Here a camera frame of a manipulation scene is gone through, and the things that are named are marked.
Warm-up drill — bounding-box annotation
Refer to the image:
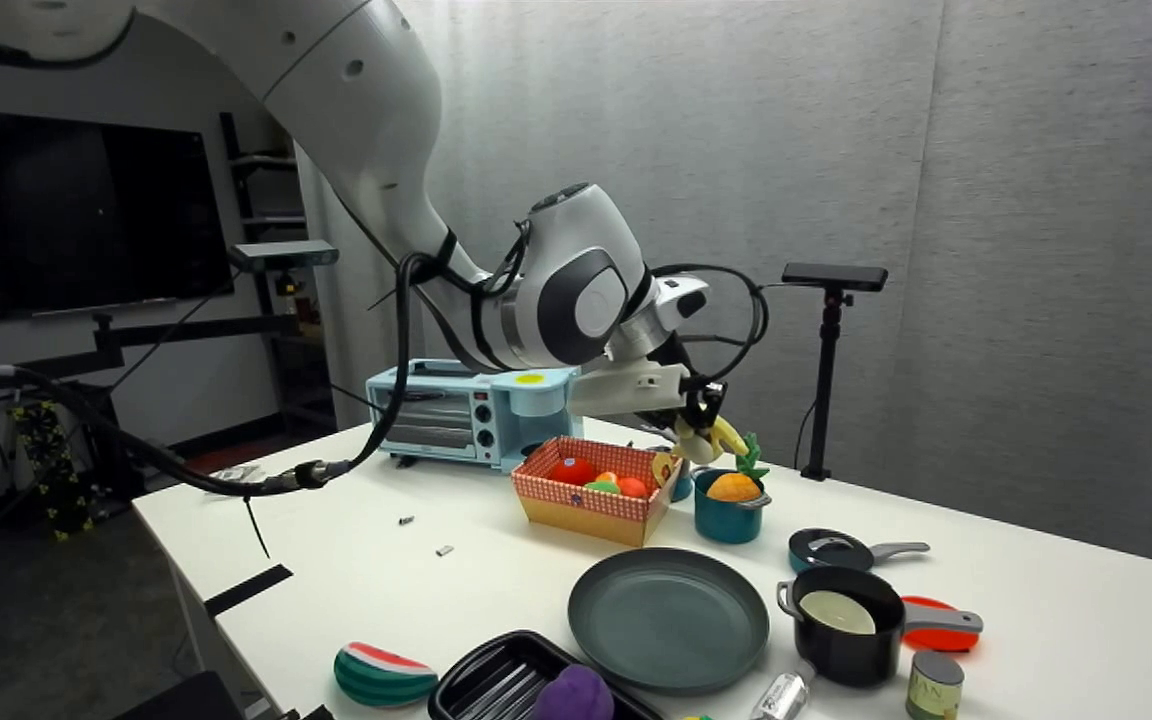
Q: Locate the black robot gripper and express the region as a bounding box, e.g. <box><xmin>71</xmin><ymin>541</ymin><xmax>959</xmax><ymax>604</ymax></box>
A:
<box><xmin>627</xmin><ymin>356</ymin><xmax>735</xmax><ymax>457</ymax></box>

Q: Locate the yellow plush banana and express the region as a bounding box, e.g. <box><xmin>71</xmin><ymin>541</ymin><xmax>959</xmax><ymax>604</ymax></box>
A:
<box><xmin>672</xmin><ymin>410</ymin><xmax>756</xmax><ymax>472</ymax></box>

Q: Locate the red plush tomato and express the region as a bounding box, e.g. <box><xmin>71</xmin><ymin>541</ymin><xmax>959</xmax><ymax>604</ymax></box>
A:
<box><xmin>549</xmin><ymin>452</ymin><xmax>605</xmax><ymax>487</ymax></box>

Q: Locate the red checkered cardboard box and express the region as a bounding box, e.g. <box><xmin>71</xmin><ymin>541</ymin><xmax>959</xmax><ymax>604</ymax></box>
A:
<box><xmin>508</xmin><ymin>436</ymin><xmax>689</xmax><ymax>551</ymax></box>

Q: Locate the dark green round plate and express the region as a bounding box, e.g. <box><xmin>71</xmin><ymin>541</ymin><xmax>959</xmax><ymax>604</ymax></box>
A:
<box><xmin>564</xmin><ymin>543</ymin><xmax>770</xmax><ymax>700</ymax></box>

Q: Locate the light blue toy toaster oven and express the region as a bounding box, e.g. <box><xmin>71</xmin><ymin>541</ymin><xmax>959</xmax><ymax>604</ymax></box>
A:
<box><xmin>358</xmin><ymin>353</ymin><xmax>582</xmax><ymax>474</ymax></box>

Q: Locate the black cooking pot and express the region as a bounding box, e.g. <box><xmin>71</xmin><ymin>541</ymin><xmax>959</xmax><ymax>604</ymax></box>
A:
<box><xmin>770</xmin><ymin>562</ymin><xmax>910</xmax><ymax>692</ymax></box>

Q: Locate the purple plush eggplant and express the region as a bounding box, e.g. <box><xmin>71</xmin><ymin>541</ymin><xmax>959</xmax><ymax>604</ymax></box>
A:
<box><xmin>523</xmin><ymin>660</ymin><xmax>618</xmax><ymax>720</ymax></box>

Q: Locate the black plastic tray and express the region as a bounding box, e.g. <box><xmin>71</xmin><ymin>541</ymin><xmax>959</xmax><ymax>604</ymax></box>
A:
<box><xmin>424</xmin><ymin>627</ymin><xmax>669</xmax><ymax>720</ymax></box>

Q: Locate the plush watermelon slice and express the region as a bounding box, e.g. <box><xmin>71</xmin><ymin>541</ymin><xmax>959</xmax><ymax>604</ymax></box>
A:
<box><xmin>331</xmin><ymin>639</ymin><xmax>441</xmax><ymax>711</ymax></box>

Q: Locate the black tape strip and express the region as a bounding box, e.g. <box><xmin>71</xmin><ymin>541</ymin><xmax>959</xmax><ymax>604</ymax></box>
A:
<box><xmin>201</xmin><ymin>559</ymin><xmax>296</xmax><ymax>621</ymax></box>

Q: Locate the green potted plant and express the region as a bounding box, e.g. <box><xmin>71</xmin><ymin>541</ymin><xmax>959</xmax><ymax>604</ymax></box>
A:
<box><xmin>7</xmin><ymin>387</ymin><xmax>104</xmax><ymax>543</ymax></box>

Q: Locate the black television screen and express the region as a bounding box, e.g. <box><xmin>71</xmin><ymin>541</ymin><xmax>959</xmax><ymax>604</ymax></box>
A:
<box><xmin>0</xmin><ymin>105</ymin><xmax>236</xmax><ymax>331</ymax></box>

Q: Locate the black camera on pole stand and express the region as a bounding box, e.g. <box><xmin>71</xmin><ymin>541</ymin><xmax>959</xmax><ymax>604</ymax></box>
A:
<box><xmin>777</xmin><ymin>259</ymin><xmax>891</xmax><ymax>483</ymax></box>

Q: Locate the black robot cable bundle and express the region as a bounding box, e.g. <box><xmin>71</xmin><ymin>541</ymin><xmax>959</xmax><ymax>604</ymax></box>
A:
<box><xmin>60</xmin><ymin>223</ymin><xmax>533</xmax><ymax>502</ymax></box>

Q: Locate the dark wall shelf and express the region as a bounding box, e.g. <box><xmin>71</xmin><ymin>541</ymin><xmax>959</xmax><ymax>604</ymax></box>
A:
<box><xmin>217</xmin><ymin>106</ymin><xmax>345</xmax><ymax>432</ymax></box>

